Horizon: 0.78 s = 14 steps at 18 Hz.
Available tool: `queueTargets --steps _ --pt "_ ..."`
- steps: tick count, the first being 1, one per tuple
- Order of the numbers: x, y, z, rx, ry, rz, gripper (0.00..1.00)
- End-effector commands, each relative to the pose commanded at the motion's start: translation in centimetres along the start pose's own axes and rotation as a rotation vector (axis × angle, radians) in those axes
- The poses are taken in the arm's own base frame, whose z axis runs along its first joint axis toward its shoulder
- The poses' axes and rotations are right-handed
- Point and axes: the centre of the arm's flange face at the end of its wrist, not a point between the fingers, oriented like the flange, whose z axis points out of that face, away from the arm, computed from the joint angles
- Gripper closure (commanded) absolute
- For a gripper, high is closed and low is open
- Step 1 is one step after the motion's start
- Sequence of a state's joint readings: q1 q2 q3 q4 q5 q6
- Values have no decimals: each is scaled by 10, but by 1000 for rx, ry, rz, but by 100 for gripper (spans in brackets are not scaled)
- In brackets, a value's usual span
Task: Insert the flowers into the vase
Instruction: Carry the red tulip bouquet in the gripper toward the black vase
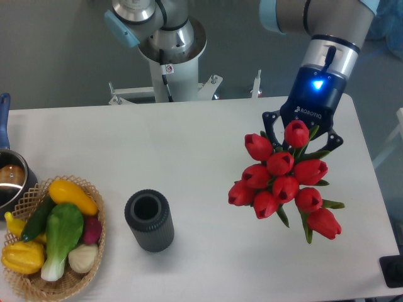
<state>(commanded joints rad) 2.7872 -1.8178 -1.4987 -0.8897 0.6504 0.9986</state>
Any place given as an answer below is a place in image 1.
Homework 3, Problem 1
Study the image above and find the dark green cucumber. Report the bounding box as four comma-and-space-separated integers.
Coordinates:
21, 196, 56, 242

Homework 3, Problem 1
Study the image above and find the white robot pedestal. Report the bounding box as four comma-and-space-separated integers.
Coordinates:
108, 17, 263, 106

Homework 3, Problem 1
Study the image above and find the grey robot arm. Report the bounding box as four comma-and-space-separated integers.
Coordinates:
259, 1, 379, 152

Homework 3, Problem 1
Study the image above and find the small yellow gourd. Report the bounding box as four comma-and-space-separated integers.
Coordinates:
3, 211, 47, 245

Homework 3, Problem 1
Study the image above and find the blue plastic bag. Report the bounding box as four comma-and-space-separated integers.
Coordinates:
366, 0, 402, 60

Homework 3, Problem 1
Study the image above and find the blue handled saucepan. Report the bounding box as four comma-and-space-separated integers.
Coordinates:
1, 93, 37, 220

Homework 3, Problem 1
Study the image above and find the yellow bell pepper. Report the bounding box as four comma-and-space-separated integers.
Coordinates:
1, 241, 45, 274

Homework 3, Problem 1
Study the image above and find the red tulip bouquet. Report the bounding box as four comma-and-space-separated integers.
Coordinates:
228, 120, 344, 243

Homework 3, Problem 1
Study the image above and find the woven wicker basket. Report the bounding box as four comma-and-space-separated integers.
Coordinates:
1, 176, 106, 301

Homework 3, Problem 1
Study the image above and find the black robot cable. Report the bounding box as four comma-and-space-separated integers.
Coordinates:
158, 48, 174, 103

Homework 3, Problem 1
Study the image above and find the dark grey ribbed vase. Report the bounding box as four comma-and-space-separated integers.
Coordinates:
124, 189, 174, 252

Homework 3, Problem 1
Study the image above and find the black device at edge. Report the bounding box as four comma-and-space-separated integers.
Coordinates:
379, 255, 402, 288

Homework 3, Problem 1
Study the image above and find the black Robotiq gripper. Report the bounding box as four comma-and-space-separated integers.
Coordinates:
262, 67, 346, 152

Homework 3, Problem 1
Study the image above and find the yellow squash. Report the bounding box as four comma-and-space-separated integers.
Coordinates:
48, 179, 98, 216

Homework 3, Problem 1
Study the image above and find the purple red radish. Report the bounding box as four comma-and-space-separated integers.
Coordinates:
82, 217, 102, 245

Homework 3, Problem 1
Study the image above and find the green bok choy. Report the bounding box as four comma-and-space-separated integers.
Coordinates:
41, 203, 84, 282

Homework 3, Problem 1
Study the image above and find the white garlic bulb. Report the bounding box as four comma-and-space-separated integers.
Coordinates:
68, 244, 98, 274

